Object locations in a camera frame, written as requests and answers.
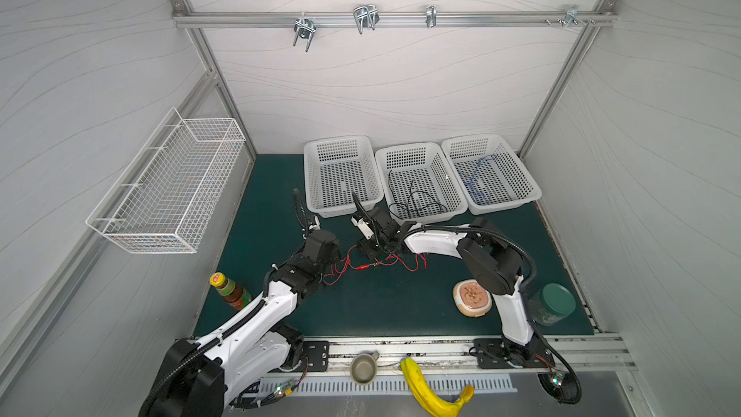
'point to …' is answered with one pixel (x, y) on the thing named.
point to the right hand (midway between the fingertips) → (365, 237)
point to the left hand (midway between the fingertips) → (332, 236)
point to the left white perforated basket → (335, 168)
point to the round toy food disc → (471, 298)
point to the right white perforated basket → (488, 174)
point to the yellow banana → (427, 399)
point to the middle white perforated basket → (419, 183)
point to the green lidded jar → (551, 304)
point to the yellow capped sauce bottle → (233, 293)
